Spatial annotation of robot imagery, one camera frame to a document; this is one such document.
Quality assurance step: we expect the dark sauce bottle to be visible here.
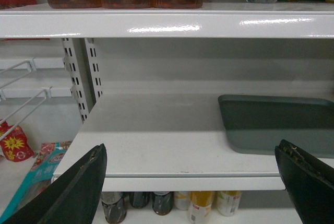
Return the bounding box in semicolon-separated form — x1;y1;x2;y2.
101;192;127;223

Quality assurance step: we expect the white perforated shelf upright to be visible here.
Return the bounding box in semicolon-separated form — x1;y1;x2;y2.
62;38;103;122

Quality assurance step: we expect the teal snack bag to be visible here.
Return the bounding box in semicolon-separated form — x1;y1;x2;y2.
1;141;71;223

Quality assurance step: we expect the yellow drink bottle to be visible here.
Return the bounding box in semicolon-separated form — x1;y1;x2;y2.
188;191;215;223

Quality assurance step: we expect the white middle shelf board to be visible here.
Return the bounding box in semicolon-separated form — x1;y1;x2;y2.
54;93;284;192

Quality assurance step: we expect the white upper shelf board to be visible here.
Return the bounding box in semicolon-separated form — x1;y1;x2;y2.
1;0;333;39

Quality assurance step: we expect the white shelf board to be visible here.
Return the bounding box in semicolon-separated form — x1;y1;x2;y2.
1;0;333;39
54;93;284;192

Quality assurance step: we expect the grey rectangular tray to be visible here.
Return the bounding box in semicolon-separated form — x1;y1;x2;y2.
218;95;333;158

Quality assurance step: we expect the red snack bag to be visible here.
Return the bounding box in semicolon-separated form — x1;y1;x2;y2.
1;126;34;162

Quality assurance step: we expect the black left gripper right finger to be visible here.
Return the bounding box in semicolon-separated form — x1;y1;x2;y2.
275;139;333;223

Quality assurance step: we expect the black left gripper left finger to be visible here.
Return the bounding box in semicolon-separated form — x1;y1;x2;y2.
4;144;107;223

